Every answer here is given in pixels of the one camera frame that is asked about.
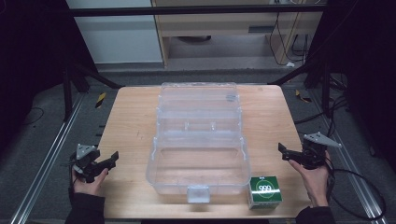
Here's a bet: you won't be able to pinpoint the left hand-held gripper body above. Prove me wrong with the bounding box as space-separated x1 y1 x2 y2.
68 143 103 184

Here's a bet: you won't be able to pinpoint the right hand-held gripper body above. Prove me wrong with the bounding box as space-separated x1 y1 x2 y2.
299 132 343 171

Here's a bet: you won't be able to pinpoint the person's left hand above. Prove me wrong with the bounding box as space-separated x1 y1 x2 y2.
71 167 110 198

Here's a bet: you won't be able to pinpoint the person's right hand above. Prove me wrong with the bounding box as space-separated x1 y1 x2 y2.
288 150 332 208

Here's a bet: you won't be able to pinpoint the green and white carton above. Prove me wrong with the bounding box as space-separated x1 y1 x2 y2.
247 175 284 210

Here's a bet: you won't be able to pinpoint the yellow and black tape strip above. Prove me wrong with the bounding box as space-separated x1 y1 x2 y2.
294 89 313 105
94 91 107 110

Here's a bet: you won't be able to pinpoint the black metal stand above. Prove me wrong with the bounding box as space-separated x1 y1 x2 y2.
268 55 332 119
61 62 125 123

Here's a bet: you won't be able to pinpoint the clear plastic storage box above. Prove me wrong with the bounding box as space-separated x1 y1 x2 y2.
145 81 252 204

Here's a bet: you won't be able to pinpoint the white cabinet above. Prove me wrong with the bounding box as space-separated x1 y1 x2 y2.
64 0 164 65

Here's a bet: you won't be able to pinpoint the light wooden desk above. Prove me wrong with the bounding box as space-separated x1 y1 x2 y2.
150 0 329 68

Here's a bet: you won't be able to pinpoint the aluminium floor rail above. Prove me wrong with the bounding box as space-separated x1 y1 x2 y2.
307 90 390 224
8 92 86 224

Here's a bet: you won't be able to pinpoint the black floor cables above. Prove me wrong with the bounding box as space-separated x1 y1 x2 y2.
293 73 353 138

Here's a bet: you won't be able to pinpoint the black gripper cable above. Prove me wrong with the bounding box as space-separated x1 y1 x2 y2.
323 155 388 221

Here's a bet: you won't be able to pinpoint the thin black floor cable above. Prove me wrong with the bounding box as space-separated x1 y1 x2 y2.
21 106 45 127

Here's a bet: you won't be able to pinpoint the black hanging cables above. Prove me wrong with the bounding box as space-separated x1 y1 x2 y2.
268 11 312 67

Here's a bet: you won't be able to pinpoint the black metal frame bar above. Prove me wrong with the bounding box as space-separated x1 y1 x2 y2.
65 4 329 18

